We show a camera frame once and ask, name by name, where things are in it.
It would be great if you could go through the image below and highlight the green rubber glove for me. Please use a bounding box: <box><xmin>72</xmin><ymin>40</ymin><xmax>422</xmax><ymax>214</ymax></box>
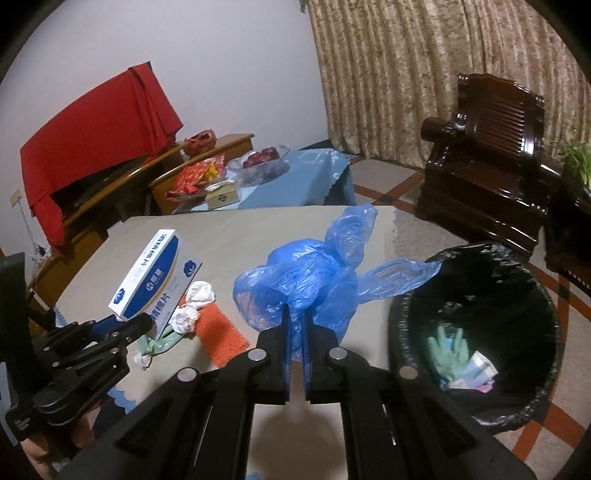
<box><xmin>137</xmin><ymin>325</ymin><xmax>183</xmax><ymax>357</ymax></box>

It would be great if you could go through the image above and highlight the orange red plastic bag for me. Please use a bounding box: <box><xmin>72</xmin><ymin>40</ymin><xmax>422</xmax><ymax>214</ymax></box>
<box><xmin>193</xmin><ymin>302</ymin><xmax>249</xmax><ymax>367</ymax></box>

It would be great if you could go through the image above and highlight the blue white cardboard box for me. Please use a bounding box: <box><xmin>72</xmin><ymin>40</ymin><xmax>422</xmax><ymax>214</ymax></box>
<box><xmin>108</xmin><ymin>229</ymin><xmax>202</xmax><ymax>339</ymax></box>

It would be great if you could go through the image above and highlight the blue plastic bag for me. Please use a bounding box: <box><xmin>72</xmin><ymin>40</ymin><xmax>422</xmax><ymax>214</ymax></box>
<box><xmin>232</xmin><ymin>203</ymin><xmax>443</xmax><ymax>345</ymax></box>

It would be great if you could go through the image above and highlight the white tissue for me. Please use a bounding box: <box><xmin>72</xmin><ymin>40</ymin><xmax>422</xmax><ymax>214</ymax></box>
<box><xmin>184</xmin><ymin>280</ymin><xmax>215</xmax><ymax>310</ymax></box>

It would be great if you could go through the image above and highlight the paper trash in bin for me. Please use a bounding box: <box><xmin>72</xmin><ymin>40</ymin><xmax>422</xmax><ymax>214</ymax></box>
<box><xmin>440</xmin><ymin>351</ymin><xmax>498</xmax><ymax>394</ymax></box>

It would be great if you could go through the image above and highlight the black lined trash bin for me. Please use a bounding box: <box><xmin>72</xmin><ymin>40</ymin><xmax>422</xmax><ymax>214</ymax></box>
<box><xmin>389</xmin><ymin>242</ymin><xmax>564</xmax><ymax>434</ymax></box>

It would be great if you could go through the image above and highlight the person left hand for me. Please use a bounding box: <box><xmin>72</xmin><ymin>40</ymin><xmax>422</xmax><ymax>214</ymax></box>
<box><xmin>20</xmin><ymin>414</ymin><xmax>95</xmax><ymax>479</ymax></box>

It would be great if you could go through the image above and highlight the grey table cloth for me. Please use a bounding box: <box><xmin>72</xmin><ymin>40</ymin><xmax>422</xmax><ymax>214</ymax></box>
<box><xmin>56</xmin><ymin>206</ymin><xmax>394</xmax><ymax>479</ymax></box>

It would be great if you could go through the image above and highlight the green glove in bin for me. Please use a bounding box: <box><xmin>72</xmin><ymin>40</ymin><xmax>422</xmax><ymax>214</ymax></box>
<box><xmin>427</xmin><ymin>325</ymin><xmax>470</xmax><ymax>382</ymax></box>

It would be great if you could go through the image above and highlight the red snack bag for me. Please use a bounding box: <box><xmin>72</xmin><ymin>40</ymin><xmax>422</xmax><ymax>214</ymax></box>
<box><xmin>166</xmin><ymin>154</ymin><xmax>226</xmax><ymax>200</ymax></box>

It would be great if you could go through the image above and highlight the beige tissue box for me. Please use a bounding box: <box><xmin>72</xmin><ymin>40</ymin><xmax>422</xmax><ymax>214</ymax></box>
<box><xmin>205</xmin><ymin>180</ymin><xmax>242</xmax><ymax>210</ymax></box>

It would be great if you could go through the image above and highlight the blue table cloth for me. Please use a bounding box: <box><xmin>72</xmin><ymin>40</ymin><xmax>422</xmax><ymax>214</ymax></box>
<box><xmin>188</xmin><ymin>147</ymin><xmax>357</xmax><ymax>212</ymax></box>

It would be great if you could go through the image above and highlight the glass fruit bowl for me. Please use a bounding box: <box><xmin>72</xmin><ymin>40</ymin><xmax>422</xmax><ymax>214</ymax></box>
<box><xmin>228</xmin><ymin>145</ymin><xmax>290</xmax><ymax>187</ymax></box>

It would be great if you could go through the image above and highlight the red cloth cover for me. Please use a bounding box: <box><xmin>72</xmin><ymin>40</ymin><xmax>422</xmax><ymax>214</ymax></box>
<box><xmin>20</xmin><ymin>62</ymin><xmax>182</xmax><ymax>250</ymax></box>

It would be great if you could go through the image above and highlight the red bag on cabinet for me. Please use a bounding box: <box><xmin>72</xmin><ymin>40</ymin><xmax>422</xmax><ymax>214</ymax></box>
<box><xmin>183</xmin><ymin>129</ymin><xmax>217</xmax><ymax>157</ymax></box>

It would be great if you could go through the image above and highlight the dark wooden armchair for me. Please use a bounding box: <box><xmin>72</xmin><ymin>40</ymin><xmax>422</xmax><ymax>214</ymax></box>
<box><xmin>417</xmin><ymin>74</ymin><xmax>557</xmax><ymax>259</ymax></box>

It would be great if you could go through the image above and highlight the dark wooden side table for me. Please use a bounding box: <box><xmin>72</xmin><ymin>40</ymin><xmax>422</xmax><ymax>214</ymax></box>
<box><xmin>544</xmin><ymin>163</ymin><xmax>591</xmax><ymax>296</ymax></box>

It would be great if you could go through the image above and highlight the beige patterned curtain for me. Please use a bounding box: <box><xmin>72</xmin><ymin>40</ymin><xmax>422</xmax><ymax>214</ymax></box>
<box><xmin>301</xmin><ymin>0</ymin><xmax>590</xmax><ymax>168</ymax></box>

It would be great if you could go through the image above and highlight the green potted plant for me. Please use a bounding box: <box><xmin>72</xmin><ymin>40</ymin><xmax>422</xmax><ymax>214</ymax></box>
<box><xmin>559</xmin><ymin>142</ymin><xmax>591</xmax><ymax>189</ymax></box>

